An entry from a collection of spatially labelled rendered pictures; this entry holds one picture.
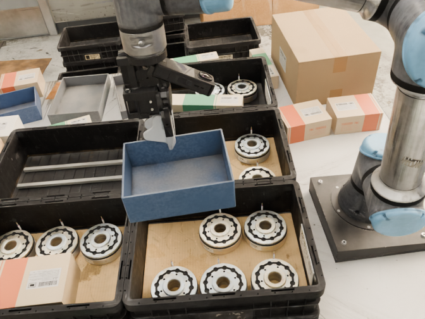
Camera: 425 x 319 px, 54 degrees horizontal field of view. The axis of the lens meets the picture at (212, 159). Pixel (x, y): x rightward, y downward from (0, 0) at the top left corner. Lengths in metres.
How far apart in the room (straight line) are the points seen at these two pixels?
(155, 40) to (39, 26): 3.55
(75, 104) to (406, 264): 1.34
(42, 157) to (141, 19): 0.80
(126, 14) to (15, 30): 3.64
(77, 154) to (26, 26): 2.99
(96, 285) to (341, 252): 0.61
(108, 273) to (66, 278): 0.11
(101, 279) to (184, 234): 0.22
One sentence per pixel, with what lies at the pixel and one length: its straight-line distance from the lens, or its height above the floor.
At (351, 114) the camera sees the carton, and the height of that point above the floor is 0.78.
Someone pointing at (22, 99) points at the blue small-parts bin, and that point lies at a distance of 1.93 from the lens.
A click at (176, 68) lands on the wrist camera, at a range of 0.76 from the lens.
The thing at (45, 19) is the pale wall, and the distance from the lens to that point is 4.18.
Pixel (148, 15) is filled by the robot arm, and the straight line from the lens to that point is 0.70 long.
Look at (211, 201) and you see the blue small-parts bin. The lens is 0.77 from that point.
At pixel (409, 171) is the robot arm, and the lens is 0.92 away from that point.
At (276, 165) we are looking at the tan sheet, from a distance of 1.21.
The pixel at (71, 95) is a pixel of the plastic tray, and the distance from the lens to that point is 1.89.
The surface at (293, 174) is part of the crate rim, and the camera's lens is 1.05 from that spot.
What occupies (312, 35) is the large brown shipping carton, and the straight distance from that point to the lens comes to 1.71.
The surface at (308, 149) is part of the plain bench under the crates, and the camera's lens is 1.47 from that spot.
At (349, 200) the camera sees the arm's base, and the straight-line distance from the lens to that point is 1.20.
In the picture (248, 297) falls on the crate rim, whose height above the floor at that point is 0.93.
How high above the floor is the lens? 1.68
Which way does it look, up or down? 43 degrees down
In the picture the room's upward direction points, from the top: 6 degrees counter-clockwise
